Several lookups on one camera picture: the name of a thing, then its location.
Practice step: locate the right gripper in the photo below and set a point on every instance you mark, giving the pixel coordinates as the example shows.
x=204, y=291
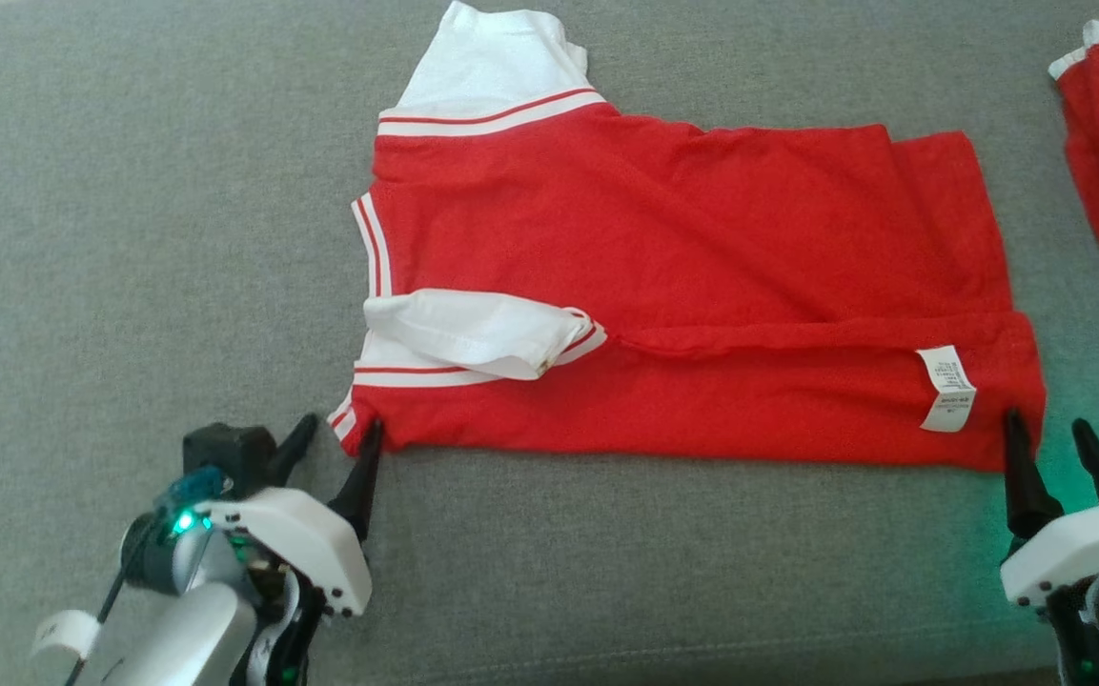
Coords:
x=1083, y=548

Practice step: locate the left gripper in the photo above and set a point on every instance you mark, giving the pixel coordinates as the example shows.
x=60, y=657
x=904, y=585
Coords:
x=306, y=548

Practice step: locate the red and white shirt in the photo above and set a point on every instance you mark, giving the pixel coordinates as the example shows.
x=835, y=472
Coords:
x=702, y=248

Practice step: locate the large grey sofa seat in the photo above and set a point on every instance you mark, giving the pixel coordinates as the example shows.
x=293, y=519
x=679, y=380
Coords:
x=130, y=238

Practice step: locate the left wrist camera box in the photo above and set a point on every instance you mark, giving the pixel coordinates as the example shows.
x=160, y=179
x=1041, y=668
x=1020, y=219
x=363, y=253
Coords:
x=225, y=453

